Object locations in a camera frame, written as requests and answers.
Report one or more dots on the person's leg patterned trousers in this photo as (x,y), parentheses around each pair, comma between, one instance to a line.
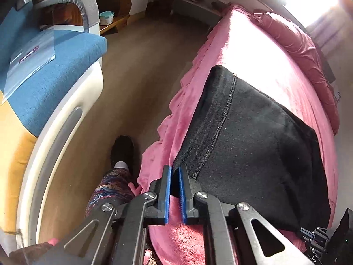
(114,184)

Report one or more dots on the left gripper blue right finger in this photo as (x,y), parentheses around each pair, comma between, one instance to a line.
(188,188)

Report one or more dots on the blue yellow sofa chair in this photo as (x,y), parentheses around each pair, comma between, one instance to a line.
(40,118)

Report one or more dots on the red duvet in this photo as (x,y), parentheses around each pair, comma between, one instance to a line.
(303,51)

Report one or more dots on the black embroidered pants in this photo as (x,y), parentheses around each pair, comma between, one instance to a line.
(242,146)

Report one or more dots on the black shoe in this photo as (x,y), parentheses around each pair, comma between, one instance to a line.
(122,153)

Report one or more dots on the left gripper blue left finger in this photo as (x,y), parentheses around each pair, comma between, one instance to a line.
(158,210)

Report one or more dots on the clear plastic document sleeve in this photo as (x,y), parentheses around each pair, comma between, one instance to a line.
(27,60)

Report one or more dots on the teal lidded container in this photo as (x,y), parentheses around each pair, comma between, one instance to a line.
(106,18)

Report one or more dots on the white grey nightstand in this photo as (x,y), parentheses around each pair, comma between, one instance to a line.
(208,12)

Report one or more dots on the brown wooden side table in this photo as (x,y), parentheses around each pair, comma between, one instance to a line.
(83,15)

